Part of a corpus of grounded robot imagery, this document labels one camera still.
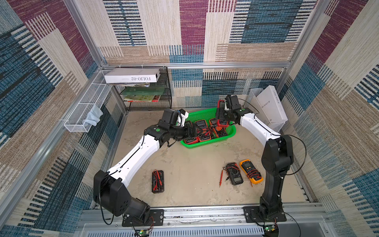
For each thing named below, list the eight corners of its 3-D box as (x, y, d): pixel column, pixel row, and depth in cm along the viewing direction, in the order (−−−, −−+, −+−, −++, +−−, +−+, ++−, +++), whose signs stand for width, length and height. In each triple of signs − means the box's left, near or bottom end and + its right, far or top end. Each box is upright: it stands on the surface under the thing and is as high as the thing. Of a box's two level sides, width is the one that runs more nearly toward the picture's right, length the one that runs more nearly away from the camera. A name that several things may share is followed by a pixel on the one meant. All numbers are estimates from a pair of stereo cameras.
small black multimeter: (231, 185, 84) (233, 183, 81) (224, 166, 92) (225, 163, 88) (243, 183, 85) (245, 180, 82) (235, 164, 93) (236, 161, 89)
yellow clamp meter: (251, 186, 84) (254, 183, 81) (238, 164, 93) (240, 161, 89) (261, 182, 86) (264, 179, 82) (247, 160, 94) (249, 157, 91)
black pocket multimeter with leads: (152, 194, 83) (151, 191, 79) (153, 173, 90) (151, 170, 86) (164, 192, 83) (162, 189, 79) (164, 172, 90) (162, 169, 87)
